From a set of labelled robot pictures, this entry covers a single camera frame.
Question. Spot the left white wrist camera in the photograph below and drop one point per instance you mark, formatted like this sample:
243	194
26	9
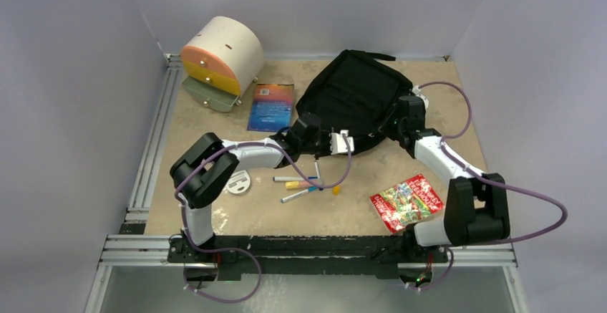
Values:
341	143

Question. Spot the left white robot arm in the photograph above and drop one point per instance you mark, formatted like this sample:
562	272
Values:
203	171

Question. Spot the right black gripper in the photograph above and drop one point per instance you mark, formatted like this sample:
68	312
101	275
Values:
395	136

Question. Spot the red colourful booklet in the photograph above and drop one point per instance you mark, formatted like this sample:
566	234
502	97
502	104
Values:
406	203

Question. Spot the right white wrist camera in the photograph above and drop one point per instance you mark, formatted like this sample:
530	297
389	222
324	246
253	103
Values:
417	91

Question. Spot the black student backpack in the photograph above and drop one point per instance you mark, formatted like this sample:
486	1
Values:
354	92

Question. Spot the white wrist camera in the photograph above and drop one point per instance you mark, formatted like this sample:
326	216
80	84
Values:
341	143
417	91

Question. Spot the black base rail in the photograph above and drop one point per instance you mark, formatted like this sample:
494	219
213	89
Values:
385	257

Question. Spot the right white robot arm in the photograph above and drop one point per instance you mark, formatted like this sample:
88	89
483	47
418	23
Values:
477	207

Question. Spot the white oval label card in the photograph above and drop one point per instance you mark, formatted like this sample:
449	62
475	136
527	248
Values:
239	183

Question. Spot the cream round drawer cabinet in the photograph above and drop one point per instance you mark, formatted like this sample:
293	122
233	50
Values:
221	61

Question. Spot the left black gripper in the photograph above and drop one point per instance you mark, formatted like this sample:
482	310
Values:
327	152

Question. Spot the blue orange book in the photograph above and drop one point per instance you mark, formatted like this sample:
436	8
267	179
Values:
271	107

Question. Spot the white marker blue cap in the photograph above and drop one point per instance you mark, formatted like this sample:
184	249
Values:
284	179

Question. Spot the white marker lying lower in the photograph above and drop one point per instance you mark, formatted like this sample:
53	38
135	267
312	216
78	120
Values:
298	194

